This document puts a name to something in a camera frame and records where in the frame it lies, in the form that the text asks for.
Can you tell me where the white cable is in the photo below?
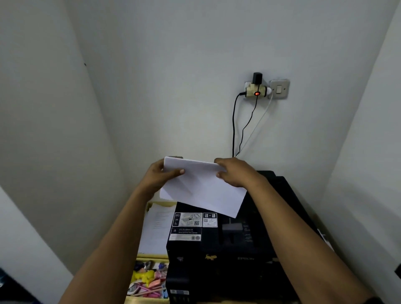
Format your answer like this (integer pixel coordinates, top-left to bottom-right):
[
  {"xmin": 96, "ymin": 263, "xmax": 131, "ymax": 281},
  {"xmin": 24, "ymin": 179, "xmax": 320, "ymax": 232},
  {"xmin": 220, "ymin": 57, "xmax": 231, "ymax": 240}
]
[{"xmin": 236, "ymin": 97, "xmax": 272, "ymax": 157}]

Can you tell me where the printed white document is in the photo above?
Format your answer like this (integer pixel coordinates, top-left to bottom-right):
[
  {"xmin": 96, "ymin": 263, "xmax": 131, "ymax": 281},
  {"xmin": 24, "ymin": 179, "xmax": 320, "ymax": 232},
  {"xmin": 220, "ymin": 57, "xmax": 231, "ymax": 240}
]
[{"xmin": 138, "ymin": 204, "xmax": 177, "ymax": 255}]

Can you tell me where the person's left hand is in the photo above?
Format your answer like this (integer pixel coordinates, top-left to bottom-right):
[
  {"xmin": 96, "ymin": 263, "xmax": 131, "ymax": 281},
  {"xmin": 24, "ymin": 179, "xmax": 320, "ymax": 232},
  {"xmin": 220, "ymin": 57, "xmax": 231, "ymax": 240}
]
[{"xmin": 140, "ymin": 159, "xmax": 185, "ymax": 199}]

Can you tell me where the thick black power cable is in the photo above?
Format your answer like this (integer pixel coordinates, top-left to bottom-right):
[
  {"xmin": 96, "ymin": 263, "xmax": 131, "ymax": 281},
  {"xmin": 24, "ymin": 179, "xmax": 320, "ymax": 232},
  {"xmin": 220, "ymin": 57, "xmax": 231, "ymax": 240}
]
[{"xmin": 232, "ymin": 92, "xmax": 248, "ymax": 158}]

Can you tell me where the pile of colourful stationery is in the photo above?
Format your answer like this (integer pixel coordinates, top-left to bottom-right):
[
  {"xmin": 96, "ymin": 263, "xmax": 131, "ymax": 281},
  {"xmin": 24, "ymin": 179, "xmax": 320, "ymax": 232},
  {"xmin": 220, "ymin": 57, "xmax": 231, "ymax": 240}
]
[{"xmin": 127, "ymin": 260, "xmax": 170, "ymax": 298}]

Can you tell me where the white paper sheet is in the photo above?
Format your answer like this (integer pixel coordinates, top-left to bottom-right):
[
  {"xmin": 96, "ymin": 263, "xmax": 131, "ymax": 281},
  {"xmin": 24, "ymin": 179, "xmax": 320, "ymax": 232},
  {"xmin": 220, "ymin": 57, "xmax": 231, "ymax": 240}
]
[{"xmin": 159, "ymin": 156, "xmax": 247, "ymax": 219}]

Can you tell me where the thin black cable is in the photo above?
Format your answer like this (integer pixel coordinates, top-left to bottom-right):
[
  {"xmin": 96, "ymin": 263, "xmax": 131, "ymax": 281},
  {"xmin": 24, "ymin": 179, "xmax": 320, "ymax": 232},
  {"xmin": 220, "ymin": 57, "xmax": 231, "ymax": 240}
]
[{"xmin": 236, "ymin": 95, "xmax": 259, "ymax": 156}]

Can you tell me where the cream multi-plug adapter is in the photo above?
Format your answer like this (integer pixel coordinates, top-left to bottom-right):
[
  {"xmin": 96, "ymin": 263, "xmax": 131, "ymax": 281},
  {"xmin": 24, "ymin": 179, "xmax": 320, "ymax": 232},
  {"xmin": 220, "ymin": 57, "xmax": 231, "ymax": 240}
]
[{"xmin": 245, "ymin": 82, "xmax": 267, "ymax": 101}]

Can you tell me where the person's right forearm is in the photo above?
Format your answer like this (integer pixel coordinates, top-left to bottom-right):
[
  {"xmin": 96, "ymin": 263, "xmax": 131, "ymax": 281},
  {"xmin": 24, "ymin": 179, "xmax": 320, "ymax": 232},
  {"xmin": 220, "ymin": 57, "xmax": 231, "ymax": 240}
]
[{"xmin": 249, "ymin": 181, "xmax": 376, "ymax": 304}]

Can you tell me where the person's left forearm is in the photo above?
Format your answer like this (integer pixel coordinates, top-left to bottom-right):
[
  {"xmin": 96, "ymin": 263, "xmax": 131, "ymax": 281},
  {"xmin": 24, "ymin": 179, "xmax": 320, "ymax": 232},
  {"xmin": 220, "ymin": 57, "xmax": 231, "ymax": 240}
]
[{"xmin": 59, "ymin": 187, "xmax": 153, "ymax": 304}]

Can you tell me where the person's right hand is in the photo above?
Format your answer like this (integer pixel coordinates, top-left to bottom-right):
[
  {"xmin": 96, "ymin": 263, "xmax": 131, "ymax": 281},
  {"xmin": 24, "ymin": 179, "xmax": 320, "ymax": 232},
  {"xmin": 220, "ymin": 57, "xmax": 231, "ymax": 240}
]
[{"xmin": 214, "ymin": 157, "xmax": 267, "ymax": 189}]

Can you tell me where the white wall light switch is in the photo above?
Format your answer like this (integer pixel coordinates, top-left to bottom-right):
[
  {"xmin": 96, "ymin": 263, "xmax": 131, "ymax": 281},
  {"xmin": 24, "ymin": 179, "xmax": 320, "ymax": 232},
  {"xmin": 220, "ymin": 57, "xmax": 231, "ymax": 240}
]
[{"xmin": 269, "ymin": 80, "xmax": 290, "ymax": 100}]

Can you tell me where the black inkjet printer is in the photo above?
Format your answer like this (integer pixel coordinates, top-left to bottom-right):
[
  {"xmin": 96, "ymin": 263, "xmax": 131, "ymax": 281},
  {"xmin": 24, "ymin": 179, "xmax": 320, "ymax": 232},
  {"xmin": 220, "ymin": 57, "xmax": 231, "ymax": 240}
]
[{"xmin": 165, "ymin": 171, "xmax": 326, "ymax": 304}]

